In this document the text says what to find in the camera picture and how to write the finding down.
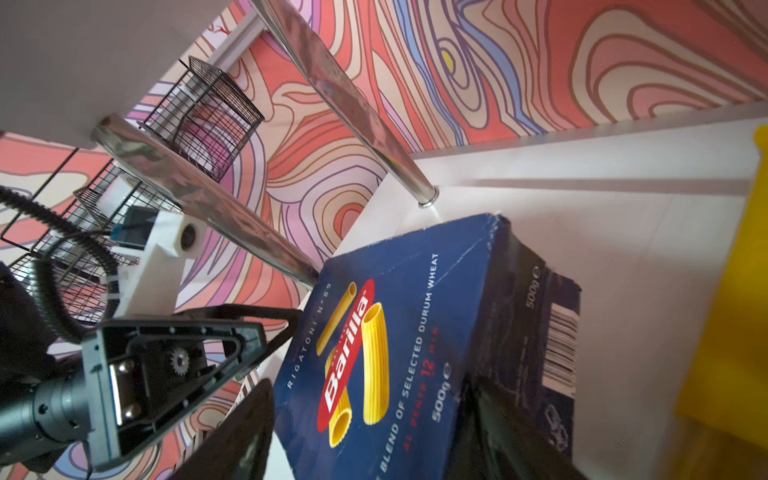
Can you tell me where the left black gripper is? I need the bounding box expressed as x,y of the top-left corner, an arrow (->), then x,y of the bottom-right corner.
81,304 -> 301,480

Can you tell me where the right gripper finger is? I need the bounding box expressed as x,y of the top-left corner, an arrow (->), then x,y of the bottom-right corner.
446,375 -> 584,479

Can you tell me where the blue Barilla rigatoni box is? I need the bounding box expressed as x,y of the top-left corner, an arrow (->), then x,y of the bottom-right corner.
275,214 -> 581,479

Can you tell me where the short yellow Pastatime bag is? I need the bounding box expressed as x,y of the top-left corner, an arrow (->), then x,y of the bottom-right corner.
677,125 -> 767,449

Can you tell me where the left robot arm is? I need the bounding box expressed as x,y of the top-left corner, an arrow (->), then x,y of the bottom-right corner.
1,258 -> 300,472

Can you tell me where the white two-tier shelf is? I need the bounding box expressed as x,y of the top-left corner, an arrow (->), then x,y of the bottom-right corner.
0,0 -> 768,480

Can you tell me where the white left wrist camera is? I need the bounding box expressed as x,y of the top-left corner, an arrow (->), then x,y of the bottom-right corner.
106,206 -> 207,319

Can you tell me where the black wire basket left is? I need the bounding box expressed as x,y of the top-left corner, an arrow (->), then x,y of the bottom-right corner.
14,57 -> 264,326

